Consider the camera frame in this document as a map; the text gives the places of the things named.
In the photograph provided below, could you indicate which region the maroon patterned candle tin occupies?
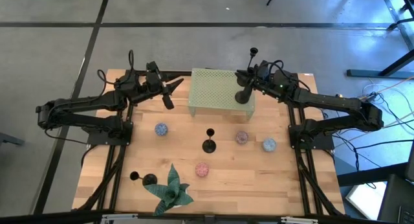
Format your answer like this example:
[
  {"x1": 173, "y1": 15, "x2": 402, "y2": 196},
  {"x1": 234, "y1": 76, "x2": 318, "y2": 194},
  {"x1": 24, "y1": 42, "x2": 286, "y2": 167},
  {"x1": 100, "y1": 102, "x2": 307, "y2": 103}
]
[{"x1": 235, "y1": 130, "x2": 250, "y2": 145}]

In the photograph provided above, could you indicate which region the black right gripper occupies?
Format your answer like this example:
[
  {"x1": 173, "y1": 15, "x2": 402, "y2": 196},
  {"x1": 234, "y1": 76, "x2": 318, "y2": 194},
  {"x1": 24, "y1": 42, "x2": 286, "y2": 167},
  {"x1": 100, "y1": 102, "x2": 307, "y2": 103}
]
[{"x1": 235, "y1": 69, "x2": 279, "y2": 93}]

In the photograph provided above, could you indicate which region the grey floor object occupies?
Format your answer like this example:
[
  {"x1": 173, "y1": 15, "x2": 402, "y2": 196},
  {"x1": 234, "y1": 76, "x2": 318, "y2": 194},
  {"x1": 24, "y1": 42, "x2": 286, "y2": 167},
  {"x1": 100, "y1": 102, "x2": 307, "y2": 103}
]
[{"x1": 0, "y1": 132, "x2": 26, "y2": 147}]

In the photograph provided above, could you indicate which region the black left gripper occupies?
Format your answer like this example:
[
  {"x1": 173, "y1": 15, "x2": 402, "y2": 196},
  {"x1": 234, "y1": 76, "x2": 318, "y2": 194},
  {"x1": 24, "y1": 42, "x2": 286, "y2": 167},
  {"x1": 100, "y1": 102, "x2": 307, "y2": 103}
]
[{"x1": 144, "y1": 71, "x2": 185, "y2": 111}]

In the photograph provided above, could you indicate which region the black floor cable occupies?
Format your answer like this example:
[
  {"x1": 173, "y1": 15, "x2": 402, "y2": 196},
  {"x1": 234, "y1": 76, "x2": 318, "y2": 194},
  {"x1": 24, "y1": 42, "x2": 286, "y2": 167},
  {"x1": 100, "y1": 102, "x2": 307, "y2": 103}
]
[
  {"x1": 354, "y1": 138, "x2": 414, "y2": 151},
  {"x1": 332, "y1": 133, "x2": 360, "y2": 172}
]

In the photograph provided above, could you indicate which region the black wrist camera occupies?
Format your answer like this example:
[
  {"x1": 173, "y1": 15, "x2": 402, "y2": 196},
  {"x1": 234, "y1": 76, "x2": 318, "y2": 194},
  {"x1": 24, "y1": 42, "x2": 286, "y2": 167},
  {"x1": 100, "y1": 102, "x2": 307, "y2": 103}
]
[
  {"x1": 146, "y1": 61, "x2": 160, "y2": 76},
  {"x1": 258, "y1": 60, "x2": 270, "y2": 81}
]

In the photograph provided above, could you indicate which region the black desk foot bar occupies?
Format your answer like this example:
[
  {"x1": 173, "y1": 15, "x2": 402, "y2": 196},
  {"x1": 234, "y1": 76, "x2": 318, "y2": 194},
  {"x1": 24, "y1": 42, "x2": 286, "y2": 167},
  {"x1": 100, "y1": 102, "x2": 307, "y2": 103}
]
[{"x1": 336, "y1": 162, "x2": 409, "y2": 188}]

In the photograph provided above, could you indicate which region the black crossbeam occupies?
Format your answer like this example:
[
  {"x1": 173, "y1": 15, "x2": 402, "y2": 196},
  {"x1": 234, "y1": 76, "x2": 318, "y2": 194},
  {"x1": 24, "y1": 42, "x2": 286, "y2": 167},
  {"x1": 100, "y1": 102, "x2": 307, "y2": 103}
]
[{"x1": 0, "y1": 210, "x2": 414, "y2": 224}]

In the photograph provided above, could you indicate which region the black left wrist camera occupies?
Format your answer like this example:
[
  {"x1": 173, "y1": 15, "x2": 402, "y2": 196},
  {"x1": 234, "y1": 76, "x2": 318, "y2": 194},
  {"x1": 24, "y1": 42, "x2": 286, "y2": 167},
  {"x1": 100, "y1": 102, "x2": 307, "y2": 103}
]
[{"x1": 146, "y1": 61, "x2": 160, "y2": 76}]

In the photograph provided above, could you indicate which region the green perforated metal shelf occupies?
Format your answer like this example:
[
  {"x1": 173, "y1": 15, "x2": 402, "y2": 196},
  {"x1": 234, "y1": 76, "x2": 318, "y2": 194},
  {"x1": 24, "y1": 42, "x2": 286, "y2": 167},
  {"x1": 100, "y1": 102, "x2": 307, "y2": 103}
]
[{"x1": 188, "y1": 67, "x2": 257, "y2": 122}]

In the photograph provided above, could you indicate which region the green pointed-leaf plant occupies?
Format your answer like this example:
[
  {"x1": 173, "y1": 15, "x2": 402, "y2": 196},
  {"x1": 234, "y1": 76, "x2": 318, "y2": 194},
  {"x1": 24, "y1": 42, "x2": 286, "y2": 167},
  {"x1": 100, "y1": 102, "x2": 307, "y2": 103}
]
[{"x1": 144, "y1": 163, "x2": 195, "y2": 217}]

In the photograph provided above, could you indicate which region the black desk leg frame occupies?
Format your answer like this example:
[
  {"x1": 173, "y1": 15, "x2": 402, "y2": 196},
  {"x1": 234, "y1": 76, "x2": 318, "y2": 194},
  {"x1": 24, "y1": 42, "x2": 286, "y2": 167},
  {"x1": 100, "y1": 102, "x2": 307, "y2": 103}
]
[{"x1": 346, "y1": 0, "x2": 414, "y2": 80}]

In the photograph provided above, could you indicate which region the pale teal patterned candle tin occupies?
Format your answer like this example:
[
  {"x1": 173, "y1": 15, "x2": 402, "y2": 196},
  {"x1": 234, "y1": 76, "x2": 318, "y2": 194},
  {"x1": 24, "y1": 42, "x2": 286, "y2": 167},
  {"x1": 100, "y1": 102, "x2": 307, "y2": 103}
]
[{"x1": 262, "y1": 137, "x2": 278, "y2": 153}]

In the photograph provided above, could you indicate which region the pink patterned candle tin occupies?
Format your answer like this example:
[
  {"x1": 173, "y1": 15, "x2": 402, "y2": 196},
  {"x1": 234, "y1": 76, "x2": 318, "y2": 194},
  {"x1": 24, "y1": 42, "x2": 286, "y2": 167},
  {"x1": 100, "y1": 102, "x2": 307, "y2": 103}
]
[{"x1": 194, "y1": 162, "x2": 210, "y2": 178}]

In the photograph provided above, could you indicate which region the white plant pot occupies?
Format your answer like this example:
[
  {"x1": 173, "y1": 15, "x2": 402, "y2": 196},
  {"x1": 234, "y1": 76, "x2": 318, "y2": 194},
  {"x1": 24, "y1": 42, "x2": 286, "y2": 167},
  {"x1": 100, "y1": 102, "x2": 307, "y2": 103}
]
[{"x1": 166, "y1": 201, "x2": 190, "y2": 210}]

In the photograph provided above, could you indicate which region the silver metal bracket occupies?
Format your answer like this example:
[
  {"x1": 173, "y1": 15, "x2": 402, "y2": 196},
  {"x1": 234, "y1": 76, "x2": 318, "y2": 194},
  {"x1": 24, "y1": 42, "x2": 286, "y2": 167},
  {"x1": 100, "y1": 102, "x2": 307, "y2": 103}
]
[
  {"x1": 280, "y1": 216, "x2": 320, "y2": 224},
  {"x1": 100, "y1": 213, "x2": 139, "y2": 224}
]

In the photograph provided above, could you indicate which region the white flat panel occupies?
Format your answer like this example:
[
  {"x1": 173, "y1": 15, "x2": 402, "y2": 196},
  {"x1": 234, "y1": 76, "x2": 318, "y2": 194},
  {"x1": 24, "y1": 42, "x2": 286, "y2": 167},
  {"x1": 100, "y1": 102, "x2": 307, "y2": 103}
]
[{"x1": 345, "y1": 181, "x2": 388, "y2": 221}]

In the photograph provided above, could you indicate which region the white floor cable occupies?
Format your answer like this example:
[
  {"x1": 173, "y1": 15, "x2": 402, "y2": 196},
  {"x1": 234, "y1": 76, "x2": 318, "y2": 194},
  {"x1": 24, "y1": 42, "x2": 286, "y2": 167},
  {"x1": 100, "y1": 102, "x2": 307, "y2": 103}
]
[{"x1": 361, "y1": 82, "x2": 414, "y2": 104}]

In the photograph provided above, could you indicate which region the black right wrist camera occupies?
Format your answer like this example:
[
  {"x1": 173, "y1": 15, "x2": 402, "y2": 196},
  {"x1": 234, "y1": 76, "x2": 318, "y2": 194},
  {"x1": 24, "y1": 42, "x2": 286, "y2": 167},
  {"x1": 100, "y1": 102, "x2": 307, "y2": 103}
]
[{"x1": 258, "y1": 60, "x2": 270, "y2": 81}]

